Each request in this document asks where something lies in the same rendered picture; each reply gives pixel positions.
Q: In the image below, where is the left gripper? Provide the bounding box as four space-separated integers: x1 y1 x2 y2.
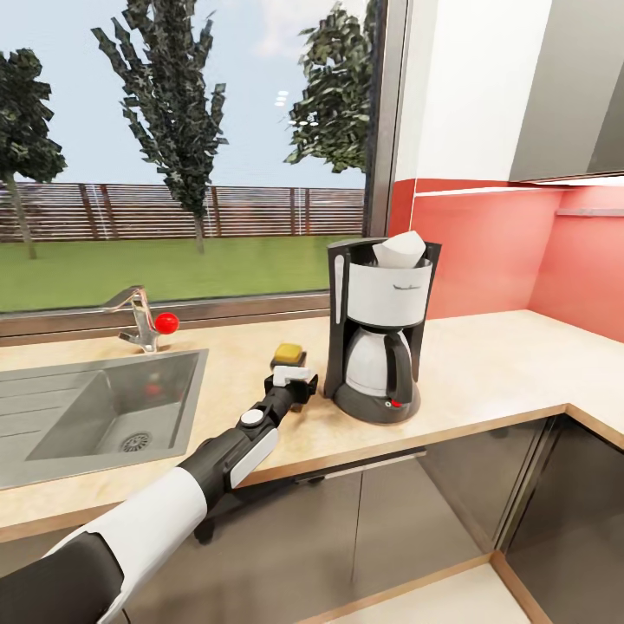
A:
264 374 318 412

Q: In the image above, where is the bottle of coffee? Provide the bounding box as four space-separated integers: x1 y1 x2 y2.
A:
270 343 308 413

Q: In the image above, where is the paper coffee filter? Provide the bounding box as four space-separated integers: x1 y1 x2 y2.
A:
372 231 426 270

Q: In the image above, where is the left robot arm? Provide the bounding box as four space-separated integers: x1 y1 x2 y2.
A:
0 366 318 624

